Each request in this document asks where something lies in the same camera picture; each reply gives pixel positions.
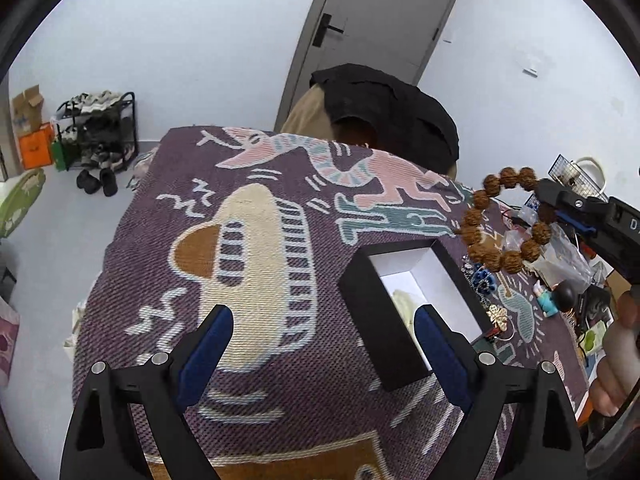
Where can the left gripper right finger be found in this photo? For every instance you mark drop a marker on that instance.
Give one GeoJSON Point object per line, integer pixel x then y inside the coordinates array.
{"type": "Point", "coordinates": [544, 441]}

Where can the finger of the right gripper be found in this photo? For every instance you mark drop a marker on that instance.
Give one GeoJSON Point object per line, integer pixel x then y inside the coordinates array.
{"type": "Point", "coordinates": [582, 223]}
{"type": "Point", "coordinates": [557, 196]}

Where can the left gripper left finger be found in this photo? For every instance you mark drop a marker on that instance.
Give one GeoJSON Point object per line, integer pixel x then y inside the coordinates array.
{"type": "Point", "coordinates": [102, 441]}

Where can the gold butterfly brooch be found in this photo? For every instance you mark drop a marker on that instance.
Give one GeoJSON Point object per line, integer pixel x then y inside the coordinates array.
{"type": "Point", "coordinates": [498, 317]}

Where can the black jewelry box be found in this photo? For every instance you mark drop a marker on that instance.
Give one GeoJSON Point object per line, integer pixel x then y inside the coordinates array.
{"type": "Point", "coordinates": [385, 284]}

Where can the person right hand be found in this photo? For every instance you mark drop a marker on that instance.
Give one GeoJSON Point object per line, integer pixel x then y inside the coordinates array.
{"type": "Point", "coordinates": [618, 370]}

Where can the clear plastic bag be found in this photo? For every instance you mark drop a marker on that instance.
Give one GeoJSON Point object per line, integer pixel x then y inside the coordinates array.
{"type": "Point", "coordinates": [560, 261]}

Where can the cream handbag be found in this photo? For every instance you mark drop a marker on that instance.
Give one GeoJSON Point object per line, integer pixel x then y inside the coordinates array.
{"type": "Point", "coordinates": [590, 179]}

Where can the black-haired boy figurine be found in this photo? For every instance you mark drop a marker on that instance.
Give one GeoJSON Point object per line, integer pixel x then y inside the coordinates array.
{"type": "Point", "coordinates": [563, 298]}

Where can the green white carton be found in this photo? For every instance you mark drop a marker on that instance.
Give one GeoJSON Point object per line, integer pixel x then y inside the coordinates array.
{"type": "Point", "coordinates": [591, 341]}

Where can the grey door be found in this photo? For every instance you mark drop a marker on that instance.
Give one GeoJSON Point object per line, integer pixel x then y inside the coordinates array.
{"type": "Point", "coordinates": [395, 36]}

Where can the patterned purple woven blanket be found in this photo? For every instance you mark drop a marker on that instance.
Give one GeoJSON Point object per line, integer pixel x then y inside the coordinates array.
{"type": "Point", "coordinates": [265, 224]}

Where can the green round floor mat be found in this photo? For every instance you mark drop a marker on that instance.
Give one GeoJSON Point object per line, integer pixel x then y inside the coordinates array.
{"type": "Point", "coordinates": [17, 199]}

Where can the tan chair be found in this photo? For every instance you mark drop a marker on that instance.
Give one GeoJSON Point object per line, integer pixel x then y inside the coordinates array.
{"type": "Point", "coordinates": [305, 117]}

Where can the orange paper bag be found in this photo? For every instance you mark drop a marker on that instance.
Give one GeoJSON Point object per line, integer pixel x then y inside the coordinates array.
{"type": "Point", "coordinates": [35, 148]}

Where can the black shoe rack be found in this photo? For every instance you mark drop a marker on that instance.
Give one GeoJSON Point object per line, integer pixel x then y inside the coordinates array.
{"type": "Point", "coordinates": [96, 130]}

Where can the cardboard box on floor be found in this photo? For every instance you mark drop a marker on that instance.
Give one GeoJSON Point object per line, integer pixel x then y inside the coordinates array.
{"type": "Point", "coordinates": [27, 111]}

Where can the black wire wall basket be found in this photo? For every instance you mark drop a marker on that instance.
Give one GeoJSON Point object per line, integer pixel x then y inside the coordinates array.
{"type": "Point", "coordinates": [562, 171]}

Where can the white light switch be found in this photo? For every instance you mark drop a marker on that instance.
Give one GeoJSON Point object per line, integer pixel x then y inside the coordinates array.
{"type": "Point", "coordinates": [531, 72]}

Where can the black door handle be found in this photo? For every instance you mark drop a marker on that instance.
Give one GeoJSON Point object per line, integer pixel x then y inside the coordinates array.
{"type": "Point", "coordinates": [324, 26]}

